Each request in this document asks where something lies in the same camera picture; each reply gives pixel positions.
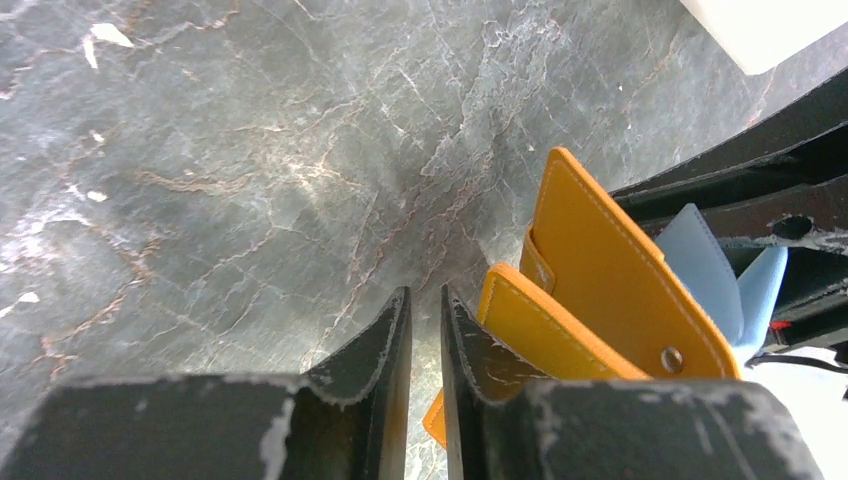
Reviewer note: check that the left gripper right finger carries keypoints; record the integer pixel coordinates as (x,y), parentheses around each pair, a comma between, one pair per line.
(505,419)

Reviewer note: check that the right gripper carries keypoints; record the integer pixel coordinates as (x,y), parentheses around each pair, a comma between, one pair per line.
(781,182)

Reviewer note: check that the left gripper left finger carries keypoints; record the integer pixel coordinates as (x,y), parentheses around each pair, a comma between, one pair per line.
(345,418)

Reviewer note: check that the orange card holder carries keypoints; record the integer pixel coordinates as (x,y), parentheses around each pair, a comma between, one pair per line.
(594,297)

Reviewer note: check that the white bin far right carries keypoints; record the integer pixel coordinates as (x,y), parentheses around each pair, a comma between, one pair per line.
(759,35)

